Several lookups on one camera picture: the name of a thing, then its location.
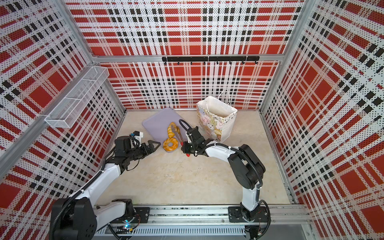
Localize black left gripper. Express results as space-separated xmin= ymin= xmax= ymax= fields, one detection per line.
xmin=126 ymin=140 xmax=161 ymax=161

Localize grey lilac tray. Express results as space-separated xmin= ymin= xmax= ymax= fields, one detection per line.
xmin=142 ymin=108 xmax=187 ymax=152

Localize ring doughnut bread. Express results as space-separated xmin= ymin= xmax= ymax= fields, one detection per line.
xmin=163 ymin=138 xmax=179 ymax=153

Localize croissant shaped bread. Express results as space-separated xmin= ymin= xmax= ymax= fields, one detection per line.
xmin=167 ymin=122 xmax=181 ymax=138

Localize cartoon animal paper bag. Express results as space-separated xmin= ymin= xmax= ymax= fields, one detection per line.
xmin=196 ymin=90 xmax=238 ymax=143

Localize red handled metal tongs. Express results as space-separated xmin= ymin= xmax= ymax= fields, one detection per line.
xmin=171 ymin=123 xmax=184 ymax=146

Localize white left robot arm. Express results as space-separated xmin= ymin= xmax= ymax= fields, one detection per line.
xmin=49 ymin=131 xmax=161 ymax=240

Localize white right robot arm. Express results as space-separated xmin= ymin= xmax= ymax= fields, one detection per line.
xmin=182 ymin=126 xmax=271 ymax=223

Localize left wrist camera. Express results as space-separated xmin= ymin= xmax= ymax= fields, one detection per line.
xmin=130 ymin=131 xmax=144 ymax=142

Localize black cable conduit right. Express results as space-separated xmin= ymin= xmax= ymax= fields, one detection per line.
xmin=178 ymin=119 xmax=272 ymax=240

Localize black hook rail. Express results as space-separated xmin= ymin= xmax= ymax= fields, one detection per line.
xmin=162 ymin=56 xmax=260 ymax=64

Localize white wire mesh basket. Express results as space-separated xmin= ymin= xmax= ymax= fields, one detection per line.
xmin=45 ymin=66 xmax=109 ymax=129

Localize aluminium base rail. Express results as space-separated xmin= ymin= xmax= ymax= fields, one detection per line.
xmin=95 ymin=205 xmax=316 ymax=240

